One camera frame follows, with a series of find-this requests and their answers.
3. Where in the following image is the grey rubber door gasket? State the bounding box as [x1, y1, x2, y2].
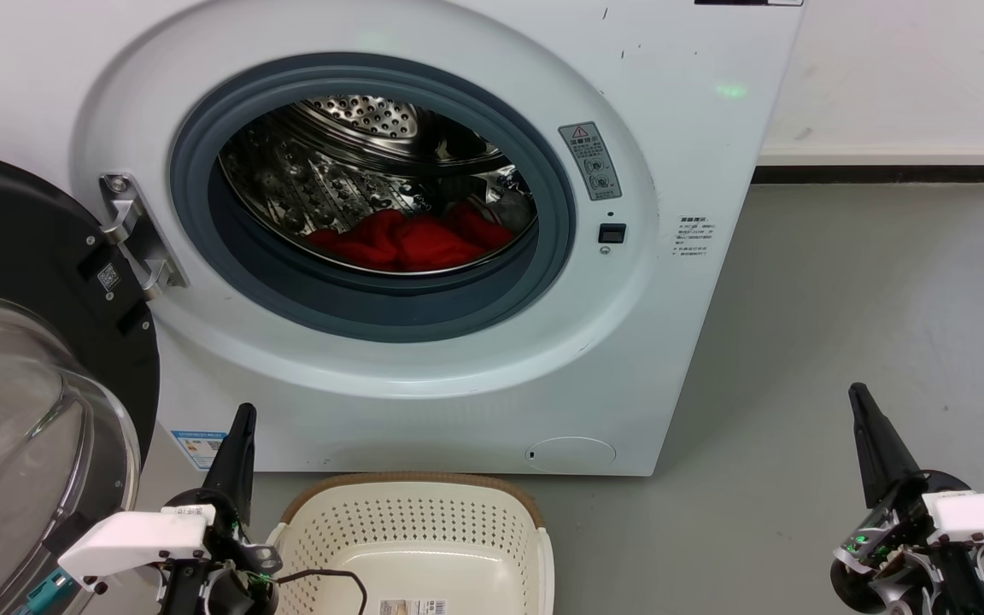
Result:
[169, 53, 578, 344]

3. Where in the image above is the round white filter cover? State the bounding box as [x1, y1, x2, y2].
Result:
[525, 436, 618, 473]

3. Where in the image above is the thin black cable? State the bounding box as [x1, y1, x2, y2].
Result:
[274, 569, 369, 615]

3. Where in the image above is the white front-load washing machine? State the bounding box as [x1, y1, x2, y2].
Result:
[0, 0, 807, 477]

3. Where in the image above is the red cloth garment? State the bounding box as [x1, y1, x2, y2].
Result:
[304, 202, 514, 272]

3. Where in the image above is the stainless steel washing machine drum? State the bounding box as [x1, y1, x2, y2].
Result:
[219, 94, 538, 276]

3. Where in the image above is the silver metal door hinge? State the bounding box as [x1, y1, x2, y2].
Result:
[99, 173, 190, 300]

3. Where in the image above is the white and black wall skirting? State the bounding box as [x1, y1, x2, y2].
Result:
[753, 141, 984, 185]

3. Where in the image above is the teal plastic connector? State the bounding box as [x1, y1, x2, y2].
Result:
[14, 571, 76, 615]

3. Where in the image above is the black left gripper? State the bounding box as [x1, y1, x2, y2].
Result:
[159, 403, 282, 615]

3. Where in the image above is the grey warning sticker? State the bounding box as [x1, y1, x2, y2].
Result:
[558, 121, 623, 202]

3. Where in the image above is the small white text sticker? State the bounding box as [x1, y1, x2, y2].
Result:
[672, 215, 714, 260]

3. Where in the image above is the black washer door with glass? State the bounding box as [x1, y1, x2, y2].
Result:
[0, 148, 160, 615]

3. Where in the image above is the blue white energy label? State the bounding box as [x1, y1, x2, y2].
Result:
[171, 430, 228, 472]

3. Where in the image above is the cream perforated laundry basket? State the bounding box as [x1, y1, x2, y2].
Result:
[266, 472, 555, 615]

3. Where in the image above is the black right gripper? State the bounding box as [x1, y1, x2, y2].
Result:
[829, 383, 984, 615]

